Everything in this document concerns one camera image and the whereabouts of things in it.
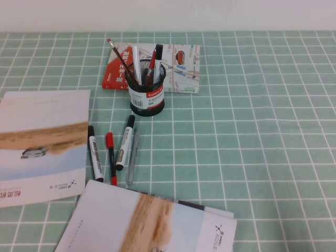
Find AgileX desert-photo brochure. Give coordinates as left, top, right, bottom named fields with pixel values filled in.
left=54, top=179, right=238, bottom=252
left=0, top=89, right=91, bottom=208

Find red map-print book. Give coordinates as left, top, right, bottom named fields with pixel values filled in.
left=101, top=43, right=201, bottom=94

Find white pen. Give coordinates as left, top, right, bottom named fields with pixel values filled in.
left=132, top=45, right=143, bottom=86

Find white marker black cap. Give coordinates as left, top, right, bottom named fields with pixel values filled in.
left=115, top=114, right=136, bottom=171
left=87, top=125, right=105, bottom=183
left=152, top=43, right=164, bottom=85

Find red-tipped pen in holder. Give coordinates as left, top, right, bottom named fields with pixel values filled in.
left=107, top=38, right=140, bottom=84

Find black mesh pen holder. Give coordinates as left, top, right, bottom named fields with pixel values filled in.
left=124, top=59, right=166, bottom=116

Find clear grey gel pen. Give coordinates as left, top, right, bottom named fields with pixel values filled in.
left=125, top=128, right=142, bottom=186

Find dark-striped brochure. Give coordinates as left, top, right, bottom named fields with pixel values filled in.
left=141, top=192, right=235, bottom=220

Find slim red pen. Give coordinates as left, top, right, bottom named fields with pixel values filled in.
left=144, top=49, right=158, bottom=85

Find red and black pen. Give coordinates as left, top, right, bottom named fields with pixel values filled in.
left=105, top=132, right=118, bottom=186

